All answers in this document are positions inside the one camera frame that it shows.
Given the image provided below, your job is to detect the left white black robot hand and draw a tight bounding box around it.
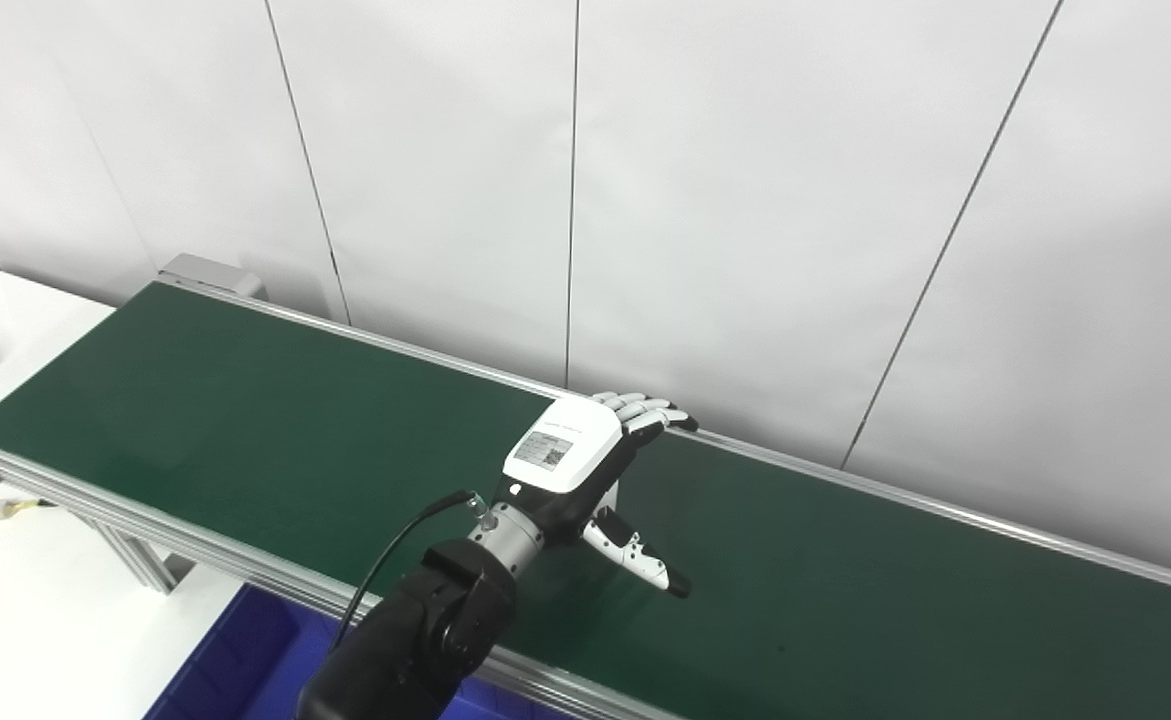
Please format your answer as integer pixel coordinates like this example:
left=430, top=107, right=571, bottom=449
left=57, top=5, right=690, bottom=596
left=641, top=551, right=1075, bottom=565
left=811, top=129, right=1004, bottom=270
left=493, top=390, right=699, bottom=599

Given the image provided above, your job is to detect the blue plastic bin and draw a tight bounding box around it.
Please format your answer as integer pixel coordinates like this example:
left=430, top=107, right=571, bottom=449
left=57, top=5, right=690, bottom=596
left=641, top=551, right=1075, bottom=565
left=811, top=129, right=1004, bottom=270
left=143, top=583, right=571, bottom=720

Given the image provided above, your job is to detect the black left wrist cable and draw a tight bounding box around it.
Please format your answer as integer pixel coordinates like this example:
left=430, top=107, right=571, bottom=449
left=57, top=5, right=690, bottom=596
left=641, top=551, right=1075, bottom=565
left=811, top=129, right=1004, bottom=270
left=328, top=488, right=482, bottom=656

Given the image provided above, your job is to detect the yellowish white cable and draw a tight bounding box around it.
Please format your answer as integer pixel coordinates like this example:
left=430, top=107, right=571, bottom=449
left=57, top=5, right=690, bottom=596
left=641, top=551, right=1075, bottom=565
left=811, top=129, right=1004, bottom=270
left=0, top=497, right=58, bottom=532

